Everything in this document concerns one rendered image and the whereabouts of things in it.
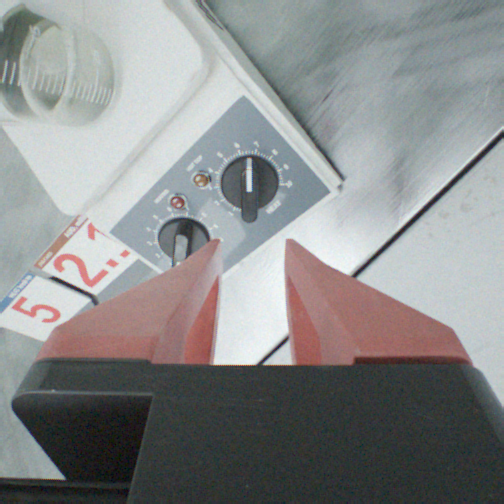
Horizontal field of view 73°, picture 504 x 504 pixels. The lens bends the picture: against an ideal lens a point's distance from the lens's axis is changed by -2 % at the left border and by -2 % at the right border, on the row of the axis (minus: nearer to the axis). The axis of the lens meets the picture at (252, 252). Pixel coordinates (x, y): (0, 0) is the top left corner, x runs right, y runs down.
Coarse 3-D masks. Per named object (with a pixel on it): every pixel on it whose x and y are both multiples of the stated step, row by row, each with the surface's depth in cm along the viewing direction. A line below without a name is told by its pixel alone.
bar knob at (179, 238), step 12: (168, 228) 21; (180, 228) 20; (192, 228) 21; (204, 228) 21; (168, 240) 21; (180, 240) 20; (192, 240) 21; (204, 240) 21; (168, 252) 22; (180, 252) 20; (192, 252) 22
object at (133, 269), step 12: (132, 264) 29; (144, 264) 29; (108, 276) 30; (120, 276) 30; (132, 276) 29; (144, 276) 29; (84, 288) 31; (96, 288) 31; (108, 288) 31; (120, 288) 30
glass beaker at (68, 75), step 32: (0, 0) 11; (32, 0) 12; (0, 32) 11; (32, 32) 12; (64, 32) 13; (96, 32) 15; (0, 64) 11; (32, 64) 12; (64, 64) 13; (96, 64) 15; (0, 96) 12; (32, 96) 13; (64, 96) 14; (96, 96) 15; (64, 128) 16
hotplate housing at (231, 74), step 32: (192, 0) 17; (224, 32) 20; (224, 64) 16; (192, 96) 17; (224, 96) 17; (256, 96) 17; (192, 128) 18; (288, 128) 18; (160, 160) 19; (320, 160) 19; (128, 192) 20; (96, 224) 22
